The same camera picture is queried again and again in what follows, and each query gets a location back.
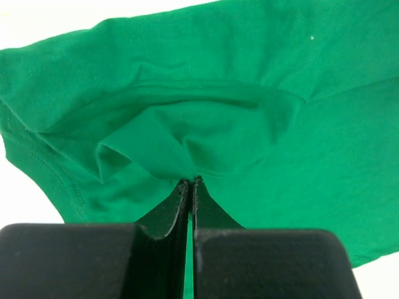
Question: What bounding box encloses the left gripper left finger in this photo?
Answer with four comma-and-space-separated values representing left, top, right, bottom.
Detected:
1, 181, 190, 298

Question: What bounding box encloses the green t shirt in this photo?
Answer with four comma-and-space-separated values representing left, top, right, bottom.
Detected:
1, 1, 398, 298

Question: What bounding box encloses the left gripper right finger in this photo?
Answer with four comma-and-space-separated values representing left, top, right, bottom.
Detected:
192, 177, 361, 299

